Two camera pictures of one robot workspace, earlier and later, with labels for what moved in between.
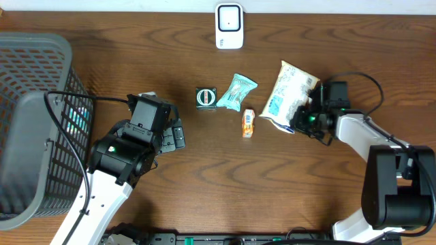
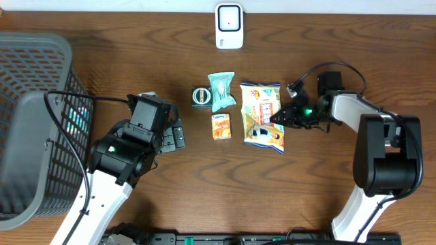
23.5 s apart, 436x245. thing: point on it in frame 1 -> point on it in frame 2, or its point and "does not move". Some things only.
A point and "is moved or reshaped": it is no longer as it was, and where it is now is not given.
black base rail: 250,239 does not move
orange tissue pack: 248,123 -> 221,126
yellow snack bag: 289,91 -> 259,102
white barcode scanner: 229,26 does not move
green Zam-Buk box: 206,98 is moved or reshaped
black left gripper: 176,137 does not move
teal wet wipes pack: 231,100 -> 221,92
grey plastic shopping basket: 46,121 does not move
